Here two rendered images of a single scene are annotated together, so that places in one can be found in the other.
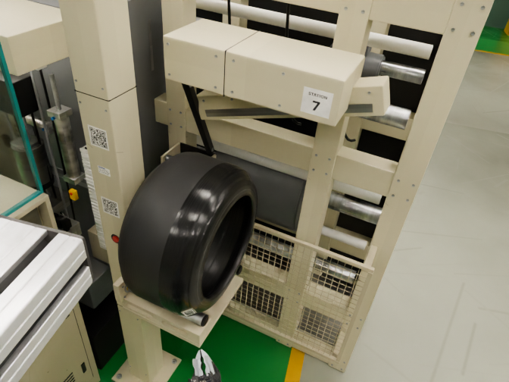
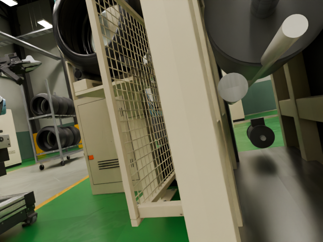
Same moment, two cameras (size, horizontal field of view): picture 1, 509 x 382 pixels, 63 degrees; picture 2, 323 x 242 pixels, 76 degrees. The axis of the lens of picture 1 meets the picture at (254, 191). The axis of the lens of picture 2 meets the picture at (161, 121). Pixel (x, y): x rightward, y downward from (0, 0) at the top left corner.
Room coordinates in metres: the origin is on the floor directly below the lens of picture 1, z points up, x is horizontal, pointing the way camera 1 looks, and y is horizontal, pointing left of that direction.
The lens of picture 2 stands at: (1.26, -1.05, 0.56)
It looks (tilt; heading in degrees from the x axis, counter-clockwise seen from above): 0 degrees down; 87
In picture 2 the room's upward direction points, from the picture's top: 12 degrees counter-clockwise
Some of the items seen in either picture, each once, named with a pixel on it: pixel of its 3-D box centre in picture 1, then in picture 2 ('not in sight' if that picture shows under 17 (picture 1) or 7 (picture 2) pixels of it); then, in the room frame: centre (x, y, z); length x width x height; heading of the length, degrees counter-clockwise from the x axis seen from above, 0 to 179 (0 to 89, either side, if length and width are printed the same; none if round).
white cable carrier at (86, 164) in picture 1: (99, 200); not in sight; (1.19, 0.58, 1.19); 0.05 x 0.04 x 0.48; 158
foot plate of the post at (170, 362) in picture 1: (147, 368); (155, 196); (1.19, 0.49, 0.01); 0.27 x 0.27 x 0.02; 68
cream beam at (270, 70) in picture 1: (261, 67); not in sight; (1.34, 0.02, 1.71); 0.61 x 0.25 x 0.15; 68
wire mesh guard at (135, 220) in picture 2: (264, 283); (162, 99); (1.33, -0.09, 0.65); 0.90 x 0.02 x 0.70; 68
